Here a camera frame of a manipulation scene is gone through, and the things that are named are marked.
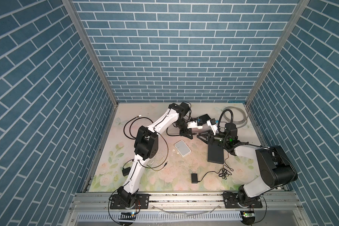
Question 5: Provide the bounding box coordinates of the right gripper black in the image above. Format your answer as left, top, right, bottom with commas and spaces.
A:
197, 130, 229, 147

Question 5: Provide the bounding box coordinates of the dark grey network switch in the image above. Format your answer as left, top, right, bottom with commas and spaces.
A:
208, 142, 224, 164

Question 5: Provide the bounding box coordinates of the black power adapter with plug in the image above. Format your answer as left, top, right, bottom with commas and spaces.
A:
191, 152, 234, 184

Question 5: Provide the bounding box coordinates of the long black cable loop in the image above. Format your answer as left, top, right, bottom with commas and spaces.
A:
123, 114, 187, 140

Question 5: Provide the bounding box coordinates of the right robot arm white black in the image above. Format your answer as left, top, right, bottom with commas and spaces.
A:
197, 123, 298, 208

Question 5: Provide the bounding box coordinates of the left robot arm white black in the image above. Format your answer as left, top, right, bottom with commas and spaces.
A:
114, 102, 193, 209

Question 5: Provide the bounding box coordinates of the white small router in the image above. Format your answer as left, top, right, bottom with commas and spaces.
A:
174, 140, 191, 157

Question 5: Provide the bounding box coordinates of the black ribbed box device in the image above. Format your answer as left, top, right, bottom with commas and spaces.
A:
196, 114, 211, 126

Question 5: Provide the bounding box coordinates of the black adapter left side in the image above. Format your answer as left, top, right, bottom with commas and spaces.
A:
122, 158, 169, 177

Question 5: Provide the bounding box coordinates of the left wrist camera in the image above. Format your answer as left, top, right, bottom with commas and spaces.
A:
187, 119, 206, 130

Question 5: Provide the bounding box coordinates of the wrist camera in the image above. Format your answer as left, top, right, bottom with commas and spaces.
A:
207, 119, 218, 135
187, 119, 206, 130

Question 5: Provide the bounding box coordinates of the grey ethernet cable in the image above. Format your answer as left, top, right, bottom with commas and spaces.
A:
222, 106, 248, 128

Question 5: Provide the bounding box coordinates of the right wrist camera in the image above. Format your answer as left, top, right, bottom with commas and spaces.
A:
207, 119, 218, 135

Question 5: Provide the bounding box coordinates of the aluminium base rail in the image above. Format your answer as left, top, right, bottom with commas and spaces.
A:
64, 190, 310, 226

